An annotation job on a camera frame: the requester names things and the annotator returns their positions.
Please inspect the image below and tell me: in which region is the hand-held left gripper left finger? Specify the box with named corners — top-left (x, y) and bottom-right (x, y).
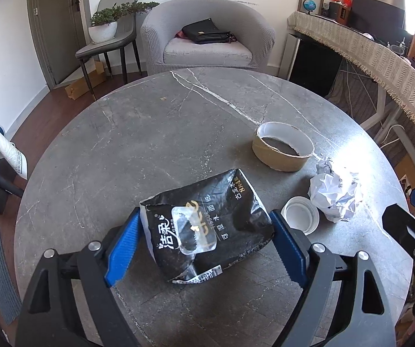
top-left (16, 207), bottom-right (143, 347)

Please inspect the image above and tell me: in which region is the flat cardboard piece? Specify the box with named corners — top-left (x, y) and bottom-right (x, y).
top-left (64, 61), bottom-right (108, 100)

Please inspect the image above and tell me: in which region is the black handbag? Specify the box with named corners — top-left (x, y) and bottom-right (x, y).
top-left (181, 18), bottom-right (235, 45)

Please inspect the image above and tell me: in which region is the grey ribbed floor mat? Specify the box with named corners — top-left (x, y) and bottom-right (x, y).
top-left (0, 228), bottom-right (22, 326)

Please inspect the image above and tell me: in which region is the cardboard tape roll core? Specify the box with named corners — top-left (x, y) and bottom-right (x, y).
top-left (252, 122), bottom-right (316, 173)

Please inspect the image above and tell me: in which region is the round grey marble table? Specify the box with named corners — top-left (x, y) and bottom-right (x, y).
top-left (14, 67), bottom-right (415, 347)

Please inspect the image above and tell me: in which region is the pale green patterned tablecloth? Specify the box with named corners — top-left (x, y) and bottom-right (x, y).
top-left (0, 105), bottom-right (29, 189)

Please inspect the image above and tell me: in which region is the black television screen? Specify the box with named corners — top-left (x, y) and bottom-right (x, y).
top-left (348, 0), bottom-right (407, 32)

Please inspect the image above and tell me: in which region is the grey dining chair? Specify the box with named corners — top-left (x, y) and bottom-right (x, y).
top-left (75, 0), bottom-right (143, 101)

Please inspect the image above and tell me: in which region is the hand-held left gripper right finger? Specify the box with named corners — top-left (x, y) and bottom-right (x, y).
top-left (269, 210), bottom-right (407, 347)

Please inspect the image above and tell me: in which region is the grey armchair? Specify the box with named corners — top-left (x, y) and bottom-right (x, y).
top-left (140, 0), bottom-right (276, 77)

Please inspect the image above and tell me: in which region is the black cabinet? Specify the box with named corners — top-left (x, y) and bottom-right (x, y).
top-left (289, 32), bottom-right (346, 97)

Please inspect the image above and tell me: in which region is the wooden radio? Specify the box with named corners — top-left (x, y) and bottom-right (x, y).
top-left (328, 2), bottom-right (349, 26)

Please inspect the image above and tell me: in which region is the black wet wipes packet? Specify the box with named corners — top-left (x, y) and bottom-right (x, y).
top-left (139, 168), bottom-right (275, 285)

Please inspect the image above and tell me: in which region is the beige fringed cabinet cloth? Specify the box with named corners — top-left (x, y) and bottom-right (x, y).
top-left (287, 11), bottom-right (415, 152)

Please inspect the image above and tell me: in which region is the crumpled white paper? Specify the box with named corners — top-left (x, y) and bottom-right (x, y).
top-left (309, 156), bottom-right (364, 223)

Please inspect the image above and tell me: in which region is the potted plant in white pot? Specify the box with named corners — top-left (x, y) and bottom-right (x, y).
top-left (89, 1), bottom-right (160, 44)

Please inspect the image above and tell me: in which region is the grey door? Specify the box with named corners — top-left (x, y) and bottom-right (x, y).
top-left (27, 0), bottom-right (89, 88)

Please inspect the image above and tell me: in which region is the white plastic lid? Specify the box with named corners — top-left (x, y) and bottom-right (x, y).
top-left (281, 196), bottom-right (320, 235)

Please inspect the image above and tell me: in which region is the black dining table leg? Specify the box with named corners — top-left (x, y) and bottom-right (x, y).
top-left (0, 170), bottom-right (24, 198)

